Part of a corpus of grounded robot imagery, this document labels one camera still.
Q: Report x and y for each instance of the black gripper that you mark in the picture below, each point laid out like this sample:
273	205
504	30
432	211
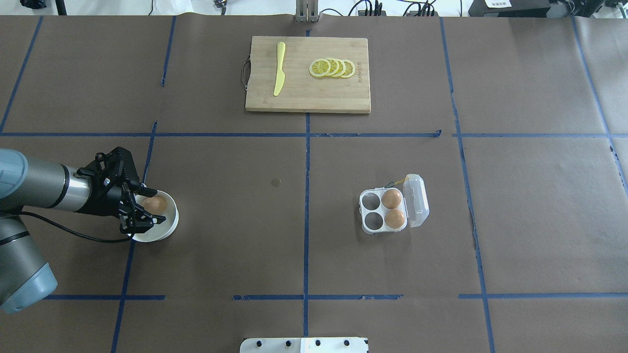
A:
99	201

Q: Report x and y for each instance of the brown egg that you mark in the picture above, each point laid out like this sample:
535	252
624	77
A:
391	198
155	205
395	219

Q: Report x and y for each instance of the white round bowl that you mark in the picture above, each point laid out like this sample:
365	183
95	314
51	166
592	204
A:
160	231

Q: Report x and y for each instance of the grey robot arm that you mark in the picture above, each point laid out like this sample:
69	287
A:
25	276

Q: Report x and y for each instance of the white clear egg box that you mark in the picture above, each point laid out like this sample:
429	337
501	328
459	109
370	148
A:
414	205

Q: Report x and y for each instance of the wooden cutting board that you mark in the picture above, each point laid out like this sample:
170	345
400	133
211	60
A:
303	93

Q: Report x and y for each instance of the yellow plastic knife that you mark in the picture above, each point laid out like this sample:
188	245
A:
280	74

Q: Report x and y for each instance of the lemon slice front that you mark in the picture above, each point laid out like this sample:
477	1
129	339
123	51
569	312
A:
320	68

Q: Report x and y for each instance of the lemon slice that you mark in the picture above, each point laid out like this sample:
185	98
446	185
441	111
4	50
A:
320	68
334	66
342	66
349	69

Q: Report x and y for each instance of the lemon slice back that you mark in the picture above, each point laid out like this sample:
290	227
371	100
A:
349	69

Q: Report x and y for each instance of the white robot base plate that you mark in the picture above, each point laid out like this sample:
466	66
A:
305	345

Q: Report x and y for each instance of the aluminium frame post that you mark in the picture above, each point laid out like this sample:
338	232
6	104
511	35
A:
307	11

